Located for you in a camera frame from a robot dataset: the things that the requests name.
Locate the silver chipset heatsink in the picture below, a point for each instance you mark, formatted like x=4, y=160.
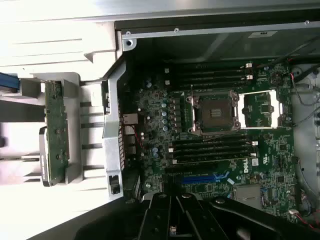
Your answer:
x=247, y=196

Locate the green motherboard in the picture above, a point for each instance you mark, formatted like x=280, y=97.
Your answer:
x=275, y=155

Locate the grey plastic parts rack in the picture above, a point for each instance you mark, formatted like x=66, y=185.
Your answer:
x=73, y=172

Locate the CPU socket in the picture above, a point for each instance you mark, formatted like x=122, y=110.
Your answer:
x=215, y=112

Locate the open black PC case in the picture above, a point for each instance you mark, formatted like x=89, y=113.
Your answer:
x=112, y=155

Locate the blue expansion slot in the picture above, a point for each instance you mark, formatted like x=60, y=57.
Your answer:
x=197, y=179

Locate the metal socket cover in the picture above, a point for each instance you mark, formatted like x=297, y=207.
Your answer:
x=257, y=93

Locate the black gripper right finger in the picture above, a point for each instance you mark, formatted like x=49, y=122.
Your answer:
x=195, y=220

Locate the black expansion slot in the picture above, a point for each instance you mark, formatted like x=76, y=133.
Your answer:
x=190, y=168

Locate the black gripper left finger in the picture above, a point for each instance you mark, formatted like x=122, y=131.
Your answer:
x=160, y=220

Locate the hard disk in blue carrier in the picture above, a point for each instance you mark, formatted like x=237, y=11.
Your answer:
x=8, y=82

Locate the silver network port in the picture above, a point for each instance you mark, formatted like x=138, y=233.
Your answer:
x=130, y=118

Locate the black RAM slot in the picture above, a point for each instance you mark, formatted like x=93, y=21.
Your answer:
x=212, y=77
x=210, y=160
x=212, y=142
x=212, y=154
x=210, y=148
x=205, y=83
x=205, y=72
x=212, y=66

